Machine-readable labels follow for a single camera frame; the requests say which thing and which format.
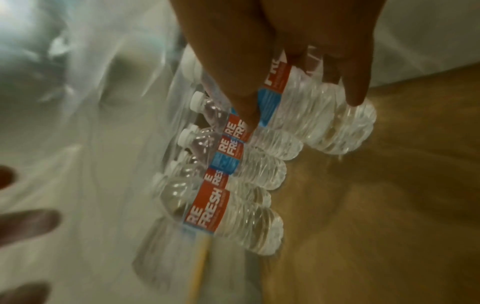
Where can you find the person's right hand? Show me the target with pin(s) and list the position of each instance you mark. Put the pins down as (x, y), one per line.
(270, 23)

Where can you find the person's left hand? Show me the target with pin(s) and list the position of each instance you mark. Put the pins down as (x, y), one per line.
(30, 225)

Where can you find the water bottle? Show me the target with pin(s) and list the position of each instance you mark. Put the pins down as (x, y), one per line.
(311, 112)

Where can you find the group of clear water bottles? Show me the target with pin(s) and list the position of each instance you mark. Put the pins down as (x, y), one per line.
(210, 204)

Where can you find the brown cardboard box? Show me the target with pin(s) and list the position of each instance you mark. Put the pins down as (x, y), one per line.
(375, 207)

